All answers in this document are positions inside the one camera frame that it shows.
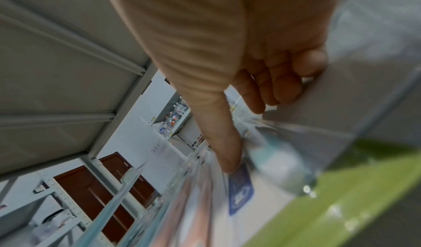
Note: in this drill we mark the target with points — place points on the red-brown wooden door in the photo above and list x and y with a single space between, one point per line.
75 183

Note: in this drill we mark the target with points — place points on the person's right hand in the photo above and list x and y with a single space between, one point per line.
197 32

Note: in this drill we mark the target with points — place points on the green toothbrush packet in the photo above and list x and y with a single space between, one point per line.
345 201

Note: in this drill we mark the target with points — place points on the white metal shelf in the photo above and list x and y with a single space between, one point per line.
49 71

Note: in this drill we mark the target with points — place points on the white drinks shelving unit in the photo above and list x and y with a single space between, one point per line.
184 129

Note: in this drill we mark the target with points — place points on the white stationery rack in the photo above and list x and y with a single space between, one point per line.
67 201

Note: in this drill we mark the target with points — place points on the cluster of water and soda bottles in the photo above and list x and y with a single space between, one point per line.
174 116

